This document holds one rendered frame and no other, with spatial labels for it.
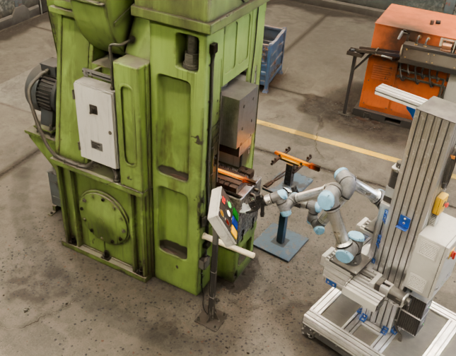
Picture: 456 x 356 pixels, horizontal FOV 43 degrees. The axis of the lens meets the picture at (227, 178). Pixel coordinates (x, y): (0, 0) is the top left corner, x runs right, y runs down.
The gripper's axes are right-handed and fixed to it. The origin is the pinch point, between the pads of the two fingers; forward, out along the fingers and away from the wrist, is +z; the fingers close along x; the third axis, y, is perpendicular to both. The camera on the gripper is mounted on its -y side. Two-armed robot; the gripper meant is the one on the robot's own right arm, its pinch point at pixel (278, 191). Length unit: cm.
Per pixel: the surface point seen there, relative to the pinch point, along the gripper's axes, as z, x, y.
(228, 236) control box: 6, -70, -2
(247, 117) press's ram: 30, -2, -56
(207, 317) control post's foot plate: 25, -60, 99
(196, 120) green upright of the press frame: 49, -43, -67
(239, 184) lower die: 30.2, -7.5, 0.8
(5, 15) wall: 632, 312, 79
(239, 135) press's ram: 30, -14, -47
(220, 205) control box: 18, -62, -19
